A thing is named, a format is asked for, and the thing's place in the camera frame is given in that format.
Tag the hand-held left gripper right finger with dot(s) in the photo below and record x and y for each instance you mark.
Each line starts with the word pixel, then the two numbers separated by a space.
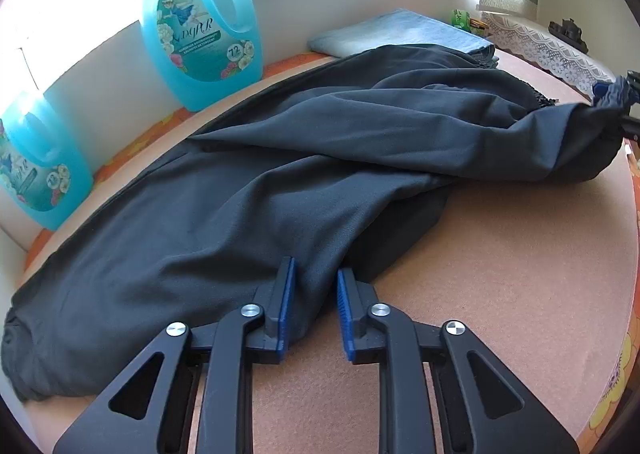
pixel 345 321

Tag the white lace cloth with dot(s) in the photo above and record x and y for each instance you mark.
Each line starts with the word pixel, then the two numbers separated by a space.
pixel 545 52

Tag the peach floral blanket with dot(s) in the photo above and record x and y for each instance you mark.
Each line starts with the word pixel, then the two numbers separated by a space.
pixel 500 259

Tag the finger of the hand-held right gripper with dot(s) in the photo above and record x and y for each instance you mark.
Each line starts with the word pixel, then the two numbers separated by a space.
pixel 602 91
pixel 624 127

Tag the dark grey pants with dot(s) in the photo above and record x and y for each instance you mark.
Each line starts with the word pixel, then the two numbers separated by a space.
pixel 260 184

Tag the folded light blue cloth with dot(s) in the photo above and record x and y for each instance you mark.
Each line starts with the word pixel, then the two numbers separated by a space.
pixel 395 32

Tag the blue detergent bottle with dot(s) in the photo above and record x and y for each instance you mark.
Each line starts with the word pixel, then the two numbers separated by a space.
pixel 45 174
pixel 200 49

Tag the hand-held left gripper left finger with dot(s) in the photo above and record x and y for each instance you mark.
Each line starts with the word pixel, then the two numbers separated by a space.
pixel 286 316

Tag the dark ship figurine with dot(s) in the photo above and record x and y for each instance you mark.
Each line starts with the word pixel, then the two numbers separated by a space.
pixel 570 34

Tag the small green box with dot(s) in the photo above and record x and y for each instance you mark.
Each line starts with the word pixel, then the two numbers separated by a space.
pixel 460 19

